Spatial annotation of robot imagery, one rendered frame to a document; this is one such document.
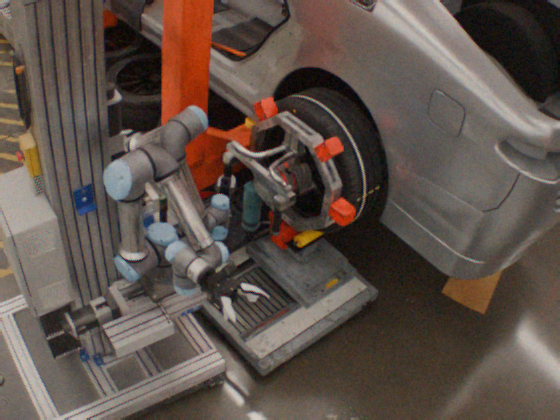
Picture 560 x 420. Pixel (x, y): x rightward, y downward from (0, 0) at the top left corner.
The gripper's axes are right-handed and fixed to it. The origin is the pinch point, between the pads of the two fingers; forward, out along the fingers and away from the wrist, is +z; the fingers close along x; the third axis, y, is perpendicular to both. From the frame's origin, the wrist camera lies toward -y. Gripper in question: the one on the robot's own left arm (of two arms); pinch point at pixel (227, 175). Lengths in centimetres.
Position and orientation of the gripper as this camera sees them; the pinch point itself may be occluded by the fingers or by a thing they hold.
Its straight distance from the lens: 290.2
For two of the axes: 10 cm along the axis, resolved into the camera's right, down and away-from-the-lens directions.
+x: 9.9, 1.1, 0.3
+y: -1.0, 7.1, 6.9
